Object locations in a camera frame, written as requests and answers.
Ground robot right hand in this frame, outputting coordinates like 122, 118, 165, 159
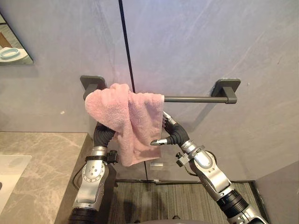
150, 111, 189, 147

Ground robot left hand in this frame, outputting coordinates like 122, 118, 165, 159
93, 124, 116, 148

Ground pink terry towel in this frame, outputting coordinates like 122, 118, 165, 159
84, 83, 165, 167

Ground dark grey towel bar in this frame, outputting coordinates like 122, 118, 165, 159
79, 75, 241, 105

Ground white sink basin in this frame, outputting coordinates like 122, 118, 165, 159
0, 154, 32, 199

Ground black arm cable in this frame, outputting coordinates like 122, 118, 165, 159
73, 167, 83, 190

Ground wall mirror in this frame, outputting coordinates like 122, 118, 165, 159
0, 13, 34, 66

